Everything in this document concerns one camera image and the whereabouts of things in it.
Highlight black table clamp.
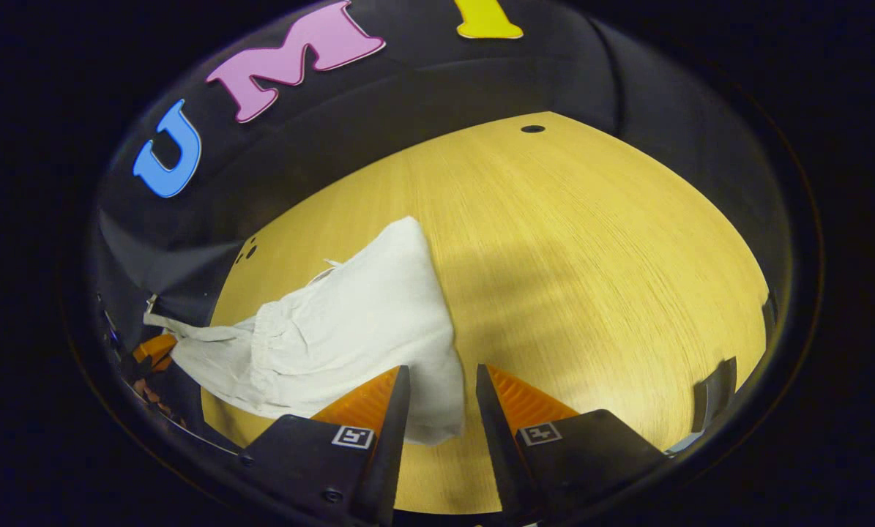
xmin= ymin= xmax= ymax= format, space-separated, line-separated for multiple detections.
xmin=692 ymin=356 xmax=738 ymax=434
xmin=762 ymin=293 xmax=781 ymax=342

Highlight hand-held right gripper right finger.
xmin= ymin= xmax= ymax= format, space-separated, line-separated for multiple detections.
xmin=475 ymin=362 xmax=674 ymax=524

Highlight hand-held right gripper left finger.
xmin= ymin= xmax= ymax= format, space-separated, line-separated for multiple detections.
xmin=238 ymin=365 xmax=412 ymax=526

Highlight black backdrop cloth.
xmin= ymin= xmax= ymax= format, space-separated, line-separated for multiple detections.
xmin=89 ymin=0 xmax=797 ymax=455

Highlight white jeans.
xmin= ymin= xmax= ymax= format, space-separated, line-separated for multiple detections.
xmin=143 ymin=216 xmax=468 ymax=446

